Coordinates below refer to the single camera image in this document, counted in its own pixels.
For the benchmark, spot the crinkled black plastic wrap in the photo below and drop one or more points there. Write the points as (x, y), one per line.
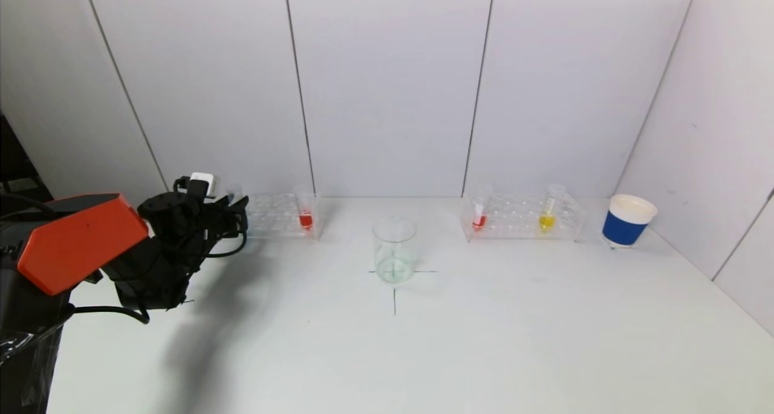
(24, 365)

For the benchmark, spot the blue-stained clear test tube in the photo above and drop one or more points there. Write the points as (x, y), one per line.
(233, 191)

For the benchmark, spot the clear acrylic test tube rack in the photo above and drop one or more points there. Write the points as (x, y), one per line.
(275, 217)
(514, 217)

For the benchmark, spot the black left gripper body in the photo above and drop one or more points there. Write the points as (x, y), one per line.
(234, 215)

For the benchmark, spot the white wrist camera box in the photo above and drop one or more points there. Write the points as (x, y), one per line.
(202, 183)

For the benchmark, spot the orange and black left arm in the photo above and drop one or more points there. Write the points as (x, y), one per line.
(78, 239)

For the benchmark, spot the test tube with red pigment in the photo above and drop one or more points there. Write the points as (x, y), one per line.
(478, 222)
(306, 220)

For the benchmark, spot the test tube with yellow pigment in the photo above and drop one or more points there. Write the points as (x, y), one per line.
(546, 222)

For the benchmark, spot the black office chair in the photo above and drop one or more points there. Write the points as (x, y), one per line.
(12, 160)

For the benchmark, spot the clear glass beaker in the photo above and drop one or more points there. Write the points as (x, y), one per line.
(394, 263)

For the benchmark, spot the white paper cup blue sleeve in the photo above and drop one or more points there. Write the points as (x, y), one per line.
(624, 229)

